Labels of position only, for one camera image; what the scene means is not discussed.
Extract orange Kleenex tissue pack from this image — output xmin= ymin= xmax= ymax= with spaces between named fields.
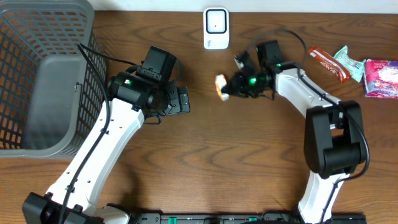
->
xmin=215 ymin=74 xmax=229 ymax=101

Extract red snack bar wrapper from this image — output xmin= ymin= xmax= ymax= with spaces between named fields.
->
xmin=308 ymin=46 xmax=351 ymax=83

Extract green wet wipes packet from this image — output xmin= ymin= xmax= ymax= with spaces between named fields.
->
xmin=333 ymin=46 xmax=366 ymax=82

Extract purple red tissue pack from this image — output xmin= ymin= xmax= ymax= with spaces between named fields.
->
xmin=364 ymin=59 xmax=397 ymax=99

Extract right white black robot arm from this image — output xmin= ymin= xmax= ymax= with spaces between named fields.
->
xmin=215 ymin=40 xmax=369 ymax=223

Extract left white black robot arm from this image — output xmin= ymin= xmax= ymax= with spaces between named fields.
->
xmin=22 ymin=72 xmax=190 ymax=223

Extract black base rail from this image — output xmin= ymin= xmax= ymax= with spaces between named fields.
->
xmin=55 ymin=212 xmax=367 ymax=224

